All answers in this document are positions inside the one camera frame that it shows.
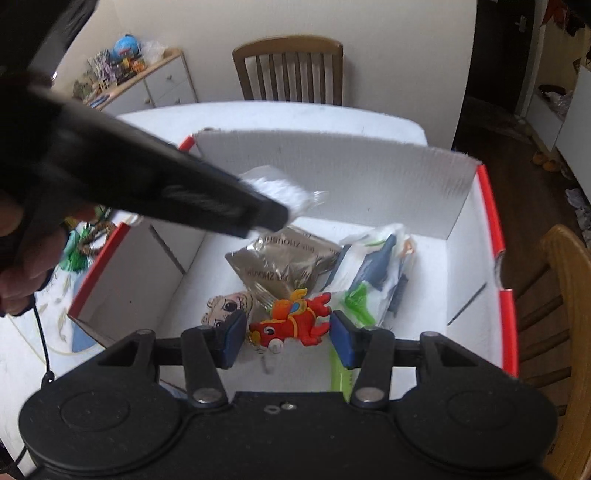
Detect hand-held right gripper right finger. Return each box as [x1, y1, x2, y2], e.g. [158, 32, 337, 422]
[330, 310, 502, 409]

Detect person's left hand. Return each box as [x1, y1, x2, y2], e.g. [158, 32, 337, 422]
[0, 194, 95, 317]

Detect dark door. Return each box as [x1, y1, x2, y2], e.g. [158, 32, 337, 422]
[455, 0, 546, 148]

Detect white tissue packet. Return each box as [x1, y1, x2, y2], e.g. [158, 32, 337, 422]
[240, 166, 331, 217]

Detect clear bag with snacks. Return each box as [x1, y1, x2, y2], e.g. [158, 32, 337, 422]
[330, 224, 419, 330]

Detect cartoon face card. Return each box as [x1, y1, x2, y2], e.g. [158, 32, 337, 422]
[201, 291, 257, 328]

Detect crumpled white plastic bag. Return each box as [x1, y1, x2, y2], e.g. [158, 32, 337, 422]
[139, 39, 167, 63]

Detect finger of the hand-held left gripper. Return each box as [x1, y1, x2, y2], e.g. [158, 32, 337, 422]
[240, 182, 290, 232]

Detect dark wooden slat chair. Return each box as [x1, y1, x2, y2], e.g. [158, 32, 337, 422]
[232, 36, 345, 107]

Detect red cardboard box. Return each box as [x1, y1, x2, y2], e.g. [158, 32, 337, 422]
[67, 127, 520, 379]

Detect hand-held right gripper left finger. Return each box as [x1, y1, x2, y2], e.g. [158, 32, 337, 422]
[95, 308, 247, 409]

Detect brown bead bracelet green tassel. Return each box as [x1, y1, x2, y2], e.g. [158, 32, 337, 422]
[60, 215, 125, 273]

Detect light wooden curved chair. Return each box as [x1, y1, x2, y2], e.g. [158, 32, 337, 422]
[501, 224, 591, 480]

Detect white cloth on floor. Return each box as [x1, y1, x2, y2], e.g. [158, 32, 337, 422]
[566, 187, 591, 222]

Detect pile of small toys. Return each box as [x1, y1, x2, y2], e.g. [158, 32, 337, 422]
[74, 48, 139, 97]

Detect white wall cabinet unit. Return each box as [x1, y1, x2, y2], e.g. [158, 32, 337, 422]
[526, 60, 591, 185]

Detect yellow slippers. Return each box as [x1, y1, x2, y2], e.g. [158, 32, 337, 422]
[533, 150, 561, 171]

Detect red dragon toy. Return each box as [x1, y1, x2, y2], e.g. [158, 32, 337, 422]
[248, 287, 333, 354]

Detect blue globe toy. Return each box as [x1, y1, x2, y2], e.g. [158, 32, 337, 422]
[113, 34, 141, 58]

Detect white sideboard wooden top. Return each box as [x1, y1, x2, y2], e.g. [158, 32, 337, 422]
[71, 48, 199, 116]

